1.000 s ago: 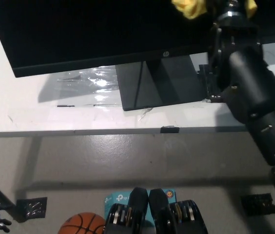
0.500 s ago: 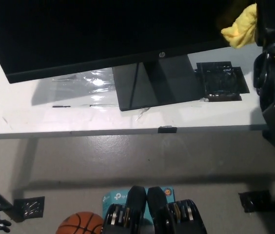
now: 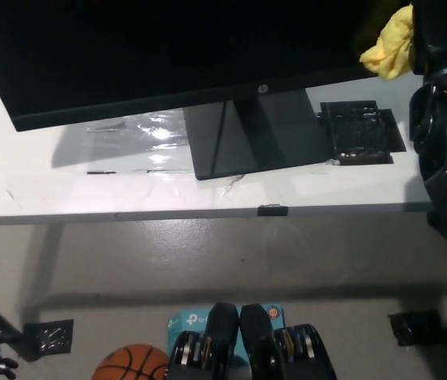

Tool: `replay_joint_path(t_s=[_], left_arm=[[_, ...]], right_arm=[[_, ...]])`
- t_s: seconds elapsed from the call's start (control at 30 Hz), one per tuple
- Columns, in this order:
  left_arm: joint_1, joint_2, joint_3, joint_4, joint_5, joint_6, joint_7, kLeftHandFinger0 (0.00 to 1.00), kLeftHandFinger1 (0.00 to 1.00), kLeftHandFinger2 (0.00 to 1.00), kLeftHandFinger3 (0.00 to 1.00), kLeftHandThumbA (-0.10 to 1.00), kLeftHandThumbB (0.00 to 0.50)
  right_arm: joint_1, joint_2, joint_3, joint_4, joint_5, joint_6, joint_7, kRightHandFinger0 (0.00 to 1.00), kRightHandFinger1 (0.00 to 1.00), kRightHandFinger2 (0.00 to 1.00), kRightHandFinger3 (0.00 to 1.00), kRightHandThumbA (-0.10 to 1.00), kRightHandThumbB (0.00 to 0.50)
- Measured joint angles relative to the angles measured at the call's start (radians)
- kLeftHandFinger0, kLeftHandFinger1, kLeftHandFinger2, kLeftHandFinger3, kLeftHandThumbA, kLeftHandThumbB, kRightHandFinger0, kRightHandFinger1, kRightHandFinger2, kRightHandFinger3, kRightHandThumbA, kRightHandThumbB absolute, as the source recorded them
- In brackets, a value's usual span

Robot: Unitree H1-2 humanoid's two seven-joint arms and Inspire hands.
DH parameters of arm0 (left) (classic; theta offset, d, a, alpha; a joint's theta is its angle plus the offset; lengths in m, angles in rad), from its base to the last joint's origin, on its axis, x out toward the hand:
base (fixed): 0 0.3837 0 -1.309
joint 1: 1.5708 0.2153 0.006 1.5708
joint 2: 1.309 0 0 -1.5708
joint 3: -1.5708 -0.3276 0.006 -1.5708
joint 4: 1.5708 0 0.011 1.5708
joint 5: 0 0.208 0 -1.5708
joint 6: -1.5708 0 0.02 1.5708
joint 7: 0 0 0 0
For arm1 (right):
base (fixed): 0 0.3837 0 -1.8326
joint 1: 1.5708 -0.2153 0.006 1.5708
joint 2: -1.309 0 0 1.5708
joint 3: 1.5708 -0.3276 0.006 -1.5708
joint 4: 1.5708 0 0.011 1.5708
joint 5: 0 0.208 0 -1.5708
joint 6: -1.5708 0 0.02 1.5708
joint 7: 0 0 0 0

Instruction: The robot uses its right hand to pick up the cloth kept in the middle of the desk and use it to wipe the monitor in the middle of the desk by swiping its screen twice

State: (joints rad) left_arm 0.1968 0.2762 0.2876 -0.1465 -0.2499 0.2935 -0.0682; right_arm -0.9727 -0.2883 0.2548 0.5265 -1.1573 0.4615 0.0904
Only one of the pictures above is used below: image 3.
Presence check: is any black HP computer monitor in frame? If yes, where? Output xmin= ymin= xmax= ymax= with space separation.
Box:
xmin=0 ymin=0 xmax=415 ymax=182

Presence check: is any yellow microfiber cloth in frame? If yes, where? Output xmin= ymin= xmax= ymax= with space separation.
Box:
xmin=359 ymin=4 xmax=417 ymax=80

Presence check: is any black left robot leg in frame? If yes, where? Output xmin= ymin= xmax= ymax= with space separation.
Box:
xmin=163 ymin=302 xmax=240 ymax=380

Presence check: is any black floor tape patch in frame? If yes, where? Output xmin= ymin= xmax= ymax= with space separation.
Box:
xmin=23 ymin=319 xmax=75 ymax=355
xmin=388 ymin=311 xmax=446 ymax=348

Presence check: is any orange basketball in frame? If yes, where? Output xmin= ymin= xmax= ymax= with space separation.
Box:
xmin=90 ymin=343 xmax=170 ymax=380

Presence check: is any teal tp-link cardboard box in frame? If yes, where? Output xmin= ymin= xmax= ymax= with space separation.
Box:
xmin=166 ymin=302 xmax=287 ymax=380

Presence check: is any clear plastic tape sheet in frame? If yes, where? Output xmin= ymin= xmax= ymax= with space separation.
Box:
xmin=86 ymin=108 xmax=191 ymax=175

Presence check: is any clear tape scrap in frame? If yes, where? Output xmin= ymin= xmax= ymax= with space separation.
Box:
xmin=220 ymin=173 xmax=246 ymax=198

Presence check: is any black storage bin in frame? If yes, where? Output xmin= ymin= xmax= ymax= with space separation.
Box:
xmin=426 ymin=212 xmax=447 ymax=243

